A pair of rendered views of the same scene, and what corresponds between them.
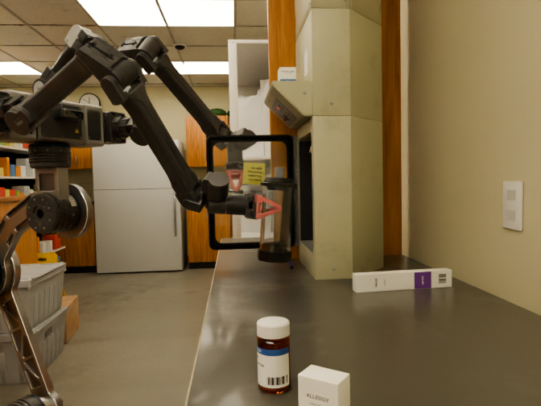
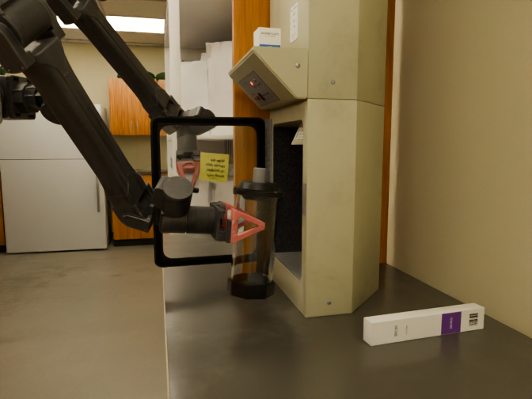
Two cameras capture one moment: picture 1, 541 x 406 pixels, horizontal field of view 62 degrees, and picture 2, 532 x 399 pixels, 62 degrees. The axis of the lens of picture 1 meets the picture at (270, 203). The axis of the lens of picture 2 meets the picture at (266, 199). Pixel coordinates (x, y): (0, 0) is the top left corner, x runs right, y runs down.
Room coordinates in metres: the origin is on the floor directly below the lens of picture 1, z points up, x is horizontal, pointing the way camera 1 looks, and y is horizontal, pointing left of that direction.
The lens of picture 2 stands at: (0.38, 0.11, 1.32)
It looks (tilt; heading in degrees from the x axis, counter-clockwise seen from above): 7 degrees down; 351
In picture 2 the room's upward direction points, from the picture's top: straight up
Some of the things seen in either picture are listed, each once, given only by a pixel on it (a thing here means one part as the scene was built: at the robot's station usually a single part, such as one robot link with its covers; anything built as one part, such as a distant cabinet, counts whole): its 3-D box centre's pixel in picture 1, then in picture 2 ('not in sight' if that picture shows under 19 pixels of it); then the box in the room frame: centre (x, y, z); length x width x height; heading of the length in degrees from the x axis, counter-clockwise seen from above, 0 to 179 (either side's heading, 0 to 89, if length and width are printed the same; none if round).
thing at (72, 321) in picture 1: (53, 319); not in sight; (3.57, 1.78, 0.14); 0.41 x 0.32 x 0.28; 11
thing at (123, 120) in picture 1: (123, 127); (30, 97); (1.77, 0.57, 1.45); 0.09 x 0.08 x 0.12; 156
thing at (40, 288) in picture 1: (20, 295); not in sight; (2.96, 1.69, 0.49); 0.60 x 0.42 x 0.33; 5
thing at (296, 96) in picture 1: (285, 107); (262, 83); (1.43, -0.06, 1.46); 0.32 x 0.12 x 0.10; 5
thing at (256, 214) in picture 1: (264, 207); (241, 224); (1.26, 0.02, 1.16); 0.09 x 0.07 x 0.07; 97
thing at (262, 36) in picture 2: (287, 79); (267, 44); (1.39, -0.06, 1.54); 0.05 x 0.05 x 0.06; 6
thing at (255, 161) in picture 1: (250, 192); (210, 191); (1.57, 0.07, 1.19); 0.30 x 0.01 x 0.40; 96
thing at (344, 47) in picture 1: (342, 149); (333, 141); (1.45, -0.24, 1.33); 0.32 x 0.25 x 0.77; 5
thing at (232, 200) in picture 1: (238, 205); (203, 220); (1.29, 0.09, 1.16); 0.10 x 0.07 x 0.07; 7
